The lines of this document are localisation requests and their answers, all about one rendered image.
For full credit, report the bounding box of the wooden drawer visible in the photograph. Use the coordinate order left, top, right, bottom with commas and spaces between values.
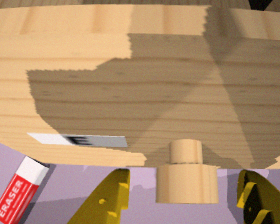
0, 0, 280, 204

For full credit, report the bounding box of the red and white eraser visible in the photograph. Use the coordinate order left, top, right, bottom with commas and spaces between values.
0, 156, 49, 224

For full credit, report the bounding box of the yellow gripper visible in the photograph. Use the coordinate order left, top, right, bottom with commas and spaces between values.
67, 168, 280, 224

